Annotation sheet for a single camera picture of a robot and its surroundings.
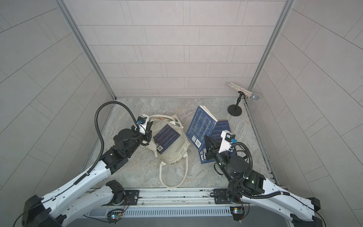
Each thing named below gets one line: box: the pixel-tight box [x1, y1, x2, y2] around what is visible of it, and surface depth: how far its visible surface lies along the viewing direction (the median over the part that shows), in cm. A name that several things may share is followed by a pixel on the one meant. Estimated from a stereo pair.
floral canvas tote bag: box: [147, 114, 191, 189], surface depth 82 cm
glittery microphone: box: [228, 82, 260, 102], surface depth 92 cm
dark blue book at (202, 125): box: [186, 105, 219, 150], surface depth 65 cm
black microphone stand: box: [227, 90, 246, 117], surface depth 110 cm
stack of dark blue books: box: [153, 123, 181, 155], surface depth 93 cm
